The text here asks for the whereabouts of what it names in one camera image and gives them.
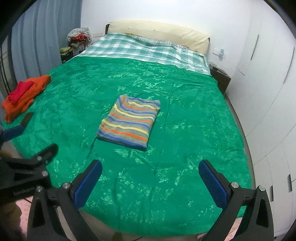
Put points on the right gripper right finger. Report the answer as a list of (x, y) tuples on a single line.
[(257, 221)]

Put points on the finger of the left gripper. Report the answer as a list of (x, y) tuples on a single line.
[(11, 133)]

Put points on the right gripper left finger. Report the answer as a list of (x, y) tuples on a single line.
[(44, 223)]

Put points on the striped knit sweater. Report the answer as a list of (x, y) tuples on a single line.
[(129, 122)]

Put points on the clothes pile with knit hat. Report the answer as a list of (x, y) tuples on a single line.
[(77, 40)]

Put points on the orange folded garment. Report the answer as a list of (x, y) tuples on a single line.
[(14, 110)]

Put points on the red folded garment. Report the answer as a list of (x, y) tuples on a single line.
[(21, 89)]

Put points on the green bed blanket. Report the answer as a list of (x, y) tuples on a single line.
[(157, 192)]

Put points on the blue grey curtain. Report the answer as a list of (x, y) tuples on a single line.
[(31, 47)]

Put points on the white wardrobe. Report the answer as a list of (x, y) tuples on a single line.
[(262, 92)]

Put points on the green plaid bed sheet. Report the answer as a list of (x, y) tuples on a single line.
[(118, 45)]

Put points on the dark wooden nightstand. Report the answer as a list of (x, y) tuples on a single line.
[(222, 78)]

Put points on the cream pillow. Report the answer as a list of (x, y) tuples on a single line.
[(192, 39)]

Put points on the white wall socket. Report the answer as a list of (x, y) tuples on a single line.
[(220, 53)]

